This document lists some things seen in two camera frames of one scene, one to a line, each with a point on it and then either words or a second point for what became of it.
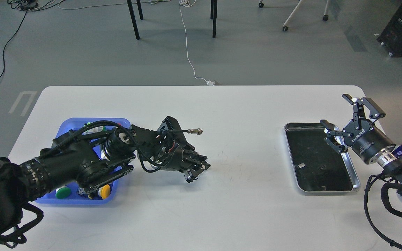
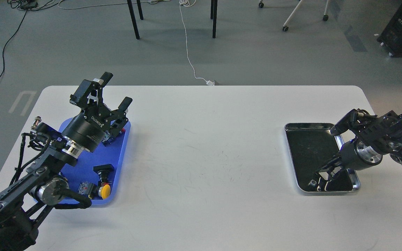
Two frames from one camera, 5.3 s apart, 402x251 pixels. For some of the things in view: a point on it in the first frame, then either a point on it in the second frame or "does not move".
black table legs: x=136 y=30 does not move
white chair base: x=284 y=28 does not move
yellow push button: x=104 y=191 does not move
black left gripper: x=174 y=160 -> x=87 y=129
